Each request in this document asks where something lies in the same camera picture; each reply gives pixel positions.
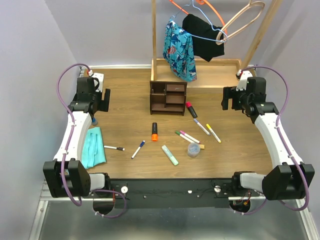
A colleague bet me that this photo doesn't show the pink capped marker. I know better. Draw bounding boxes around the pink capped marker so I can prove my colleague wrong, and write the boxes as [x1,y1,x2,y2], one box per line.
[179,130,200,144]

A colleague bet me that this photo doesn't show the black garment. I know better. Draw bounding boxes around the black garment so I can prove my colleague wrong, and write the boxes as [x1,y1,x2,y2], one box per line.
[182,14,225,62]

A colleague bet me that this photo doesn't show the orange plastic hanger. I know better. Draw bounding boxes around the orange plastic hanger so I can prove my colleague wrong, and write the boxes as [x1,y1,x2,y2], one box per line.
[168,0,229,35]

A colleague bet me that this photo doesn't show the brown wooden desk organizer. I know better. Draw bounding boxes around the brown wooden desk organizer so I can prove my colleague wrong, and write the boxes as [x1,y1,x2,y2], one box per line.
[149,81,187,116]

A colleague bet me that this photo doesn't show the pink black highlighter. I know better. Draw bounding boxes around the pink black highlighter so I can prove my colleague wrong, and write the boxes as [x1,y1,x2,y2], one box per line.
[185,101,198,119]

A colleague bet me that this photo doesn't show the wooden clothes rack tray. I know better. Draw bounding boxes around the wooden clothes rack tray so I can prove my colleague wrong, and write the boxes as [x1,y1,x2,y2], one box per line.
[150,0,282,93]

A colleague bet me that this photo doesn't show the blue capped white marker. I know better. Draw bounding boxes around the blue capped white marker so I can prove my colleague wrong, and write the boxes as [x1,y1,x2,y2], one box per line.
[131,140,146,160]

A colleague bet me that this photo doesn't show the green capped marker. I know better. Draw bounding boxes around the green capped marker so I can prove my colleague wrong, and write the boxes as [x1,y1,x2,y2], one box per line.
[175,131,194,143]

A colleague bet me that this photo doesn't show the orange black highlighter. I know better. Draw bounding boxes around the orange black highlighter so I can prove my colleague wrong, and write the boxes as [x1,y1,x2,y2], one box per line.
[151,122,158,142]

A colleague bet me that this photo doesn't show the blue patterned shorts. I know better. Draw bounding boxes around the blue patterned shorts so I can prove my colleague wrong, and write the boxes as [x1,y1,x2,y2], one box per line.
[162,20,197,82]

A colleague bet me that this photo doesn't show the black capped white marker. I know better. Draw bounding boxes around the black capped white marker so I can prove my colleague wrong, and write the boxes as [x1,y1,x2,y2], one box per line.
[103,145,125,151]

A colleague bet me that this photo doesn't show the mint green highlighter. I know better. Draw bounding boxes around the mint green highlighter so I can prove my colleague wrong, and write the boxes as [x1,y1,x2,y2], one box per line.
[161,145,179,166]

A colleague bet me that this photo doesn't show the light blue wire hanger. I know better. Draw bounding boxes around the light blue wire hanger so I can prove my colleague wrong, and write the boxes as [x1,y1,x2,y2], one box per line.
[170,0,228,45]

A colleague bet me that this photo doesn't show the wooden hanger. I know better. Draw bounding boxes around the wooden hanger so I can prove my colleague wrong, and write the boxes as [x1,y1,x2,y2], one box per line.
[215,0,266,46]

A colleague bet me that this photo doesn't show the yellow capped marker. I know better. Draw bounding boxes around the yellow capped marker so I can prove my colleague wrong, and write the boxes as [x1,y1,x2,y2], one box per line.
[206,123,222,143]

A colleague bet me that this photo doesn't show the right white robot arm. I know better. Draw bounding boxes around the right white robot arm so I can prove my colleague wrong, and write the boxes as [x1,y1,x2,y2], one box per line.
[221,76,315,201]

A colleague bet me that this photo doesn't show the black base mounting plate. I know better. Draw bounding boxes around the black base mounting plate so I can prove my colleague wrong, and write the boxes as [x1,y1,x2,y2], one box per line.
[82,177,261,210]

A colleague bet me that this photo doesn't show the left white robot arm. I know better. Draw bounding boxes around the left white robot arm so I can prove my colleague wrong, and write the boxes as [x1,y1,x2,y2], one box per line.
[43,73,111,198]

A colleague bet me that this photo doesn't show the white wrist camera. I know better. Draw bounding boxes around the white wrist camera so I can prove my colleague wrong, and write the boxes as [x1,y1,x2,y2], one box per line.
[87,70,104,93]
[236,69,253,91]

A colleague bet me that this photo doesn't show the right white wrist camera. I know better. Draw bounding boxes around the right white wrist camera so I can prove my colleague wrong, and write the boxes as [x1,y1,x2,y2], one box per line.
[236,69,253,91]

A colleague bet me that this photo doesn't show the blue cylindrical pin container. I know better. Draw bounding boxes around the blue cylindrical pin container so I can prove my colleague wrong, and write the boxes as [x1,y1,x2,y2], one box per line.
[91,118,98,126]

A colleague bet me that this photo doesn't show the aluminium rail frame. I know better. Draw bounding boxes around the aluminium rail frame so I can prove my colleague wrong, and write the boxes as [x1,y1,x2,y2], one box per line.
[39,68,318,240]

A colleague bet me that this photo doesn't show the clear round pin container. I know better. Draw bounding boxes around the clear round pin container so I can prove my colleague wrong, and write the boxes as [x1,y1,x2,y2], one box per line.
[187,143,201,158]

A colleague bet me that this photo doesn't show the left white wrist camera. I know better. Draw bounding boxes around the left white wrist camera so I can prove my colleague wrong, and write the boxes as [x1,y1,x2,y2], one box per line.
[87,70,104,93]

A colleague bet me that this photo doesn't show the folded teal cloth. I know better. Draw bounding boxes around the folded teal cloth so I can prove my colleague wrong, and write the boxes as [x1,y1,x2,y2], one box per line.
[81,127,107,169]

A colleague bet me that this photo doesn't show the purple capped marker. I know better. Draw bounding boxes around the purple capped marker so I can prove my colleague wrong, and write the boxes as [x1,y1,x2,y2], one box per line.
[193,118,211,136]

